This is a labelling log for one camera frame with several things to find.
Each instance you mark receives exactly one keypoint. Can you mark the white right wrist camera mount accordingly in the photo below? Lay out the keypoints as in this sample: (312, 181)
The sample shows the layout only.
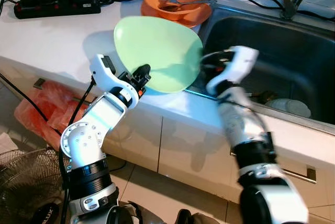
(243, 59)

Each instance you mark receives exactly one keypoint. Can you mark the white bowl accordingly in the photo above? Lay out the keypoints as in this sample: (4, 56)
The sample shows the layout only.
(290, 108)

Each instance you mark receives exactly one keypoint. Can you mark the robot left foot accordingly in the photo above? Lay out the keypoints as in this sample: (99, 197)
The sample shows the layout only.
(125, 213)

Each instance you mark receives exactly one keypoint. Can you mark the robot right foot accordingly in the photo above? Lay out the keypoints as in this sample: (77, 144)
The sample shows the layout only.
(198, 217)

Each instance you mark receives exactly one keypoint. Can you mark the orange plate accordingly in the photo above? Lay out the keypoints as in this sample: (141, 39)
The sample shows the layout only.
(201, 19)

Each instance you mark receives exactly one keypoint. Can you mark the white kitchen cabinet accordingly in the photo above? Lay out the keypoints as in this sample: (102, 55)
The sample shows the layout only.
(183, 145)

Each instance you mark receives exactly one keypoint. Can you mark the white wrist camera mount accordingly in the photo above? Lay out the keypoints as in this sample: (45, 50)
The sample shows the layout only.
(102, 75)
(243, 59)

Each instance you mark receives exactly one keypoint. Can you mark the stainless steel kitchen sink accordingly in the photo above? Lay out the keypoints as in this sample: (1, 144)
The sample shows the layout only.
(293, 51)

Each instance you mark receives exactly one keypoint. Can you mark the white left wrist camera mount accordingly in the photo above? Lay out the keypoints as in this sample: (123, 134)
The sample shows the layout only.
(102, 75)

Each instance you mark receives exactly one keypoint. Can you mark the red plastic bag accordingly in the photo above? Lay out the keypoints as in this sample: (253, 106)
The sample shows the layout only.
(42, 109)

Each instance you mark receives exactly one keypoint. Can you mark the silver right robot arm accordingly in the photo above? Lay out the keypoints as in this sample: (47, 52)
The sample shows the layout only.
(241, 124)

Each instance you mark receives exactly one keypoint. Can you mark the light green plate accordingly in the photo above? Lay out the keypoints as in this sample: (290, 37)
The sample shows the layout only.
(157, 51)

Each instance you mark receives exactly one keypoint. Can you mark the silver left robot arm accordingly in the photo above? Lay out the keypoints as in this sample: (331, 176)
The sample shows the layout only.
(89, 135)

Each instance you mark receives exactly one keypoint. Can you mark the black power strip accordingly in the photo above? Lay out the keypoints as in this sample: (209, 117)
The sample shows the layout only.
(52, 7)

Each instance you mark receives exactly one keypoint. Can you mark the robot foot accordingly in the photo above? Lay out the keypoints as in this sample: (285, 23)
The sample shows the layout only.
(125, 213)
(198, 217)

